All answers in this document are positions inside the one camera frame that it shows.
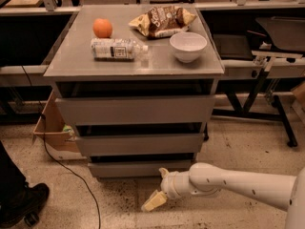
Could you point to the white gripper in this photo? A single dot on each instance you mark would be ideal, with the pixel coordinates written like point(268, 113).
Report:
point(168, 184)

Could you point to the grey bottom drawer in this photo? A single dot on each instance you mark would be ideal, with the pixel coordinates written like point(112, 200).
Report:
point(137, 168)

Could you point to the grey drawer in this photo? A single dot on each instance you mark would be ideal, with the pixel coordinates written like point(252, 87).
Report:
point(137, 168)
point(136, 110)
point(125, 145)

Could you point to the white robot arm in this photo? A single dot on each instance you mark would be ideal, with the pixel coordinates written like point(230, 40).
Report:
point(283, 192)

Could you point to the grey middle drawer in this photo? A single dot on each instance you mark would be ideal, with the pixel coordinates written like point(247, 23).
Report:
point(125, 145)

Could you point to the grey drawer cabinet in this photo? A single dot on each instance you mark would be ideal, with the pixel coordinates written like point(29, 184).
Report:
point(155, 74)

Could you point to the grey top drawer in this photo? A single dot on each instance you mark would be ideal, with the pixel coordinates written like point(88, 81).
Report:
point(136, 110)

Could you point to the cardboard box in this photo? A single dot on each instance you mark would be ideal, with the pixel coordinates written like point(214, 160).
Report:
point(58, 136)

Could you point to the black shoe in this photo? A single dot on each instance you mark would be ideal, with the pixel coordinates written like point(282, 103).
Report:
point(25, 206)

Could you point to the white bowl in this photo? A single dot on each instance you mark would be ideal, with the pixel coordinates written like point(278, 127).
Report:
point(187, 46)

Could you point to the clear plastic water bottle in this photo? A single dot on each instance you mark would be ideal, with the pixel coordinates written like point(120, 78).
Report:
point(121, 49)

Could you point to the dark trouser leg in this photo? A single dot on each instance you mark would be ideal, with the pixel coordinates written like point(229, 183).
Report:
point(12, 181)

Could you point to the brown yellow chip bag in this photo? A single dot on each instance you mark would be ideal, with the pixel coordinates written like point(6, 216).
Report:
point(161, 22)

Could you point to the orange fruit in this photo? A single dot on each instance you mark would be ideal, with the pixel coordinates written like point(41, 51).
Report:
point(102, 28)

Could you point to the black frame side table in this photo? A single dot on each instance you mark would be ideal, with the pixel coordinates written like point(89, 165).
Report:
point(263, 56)

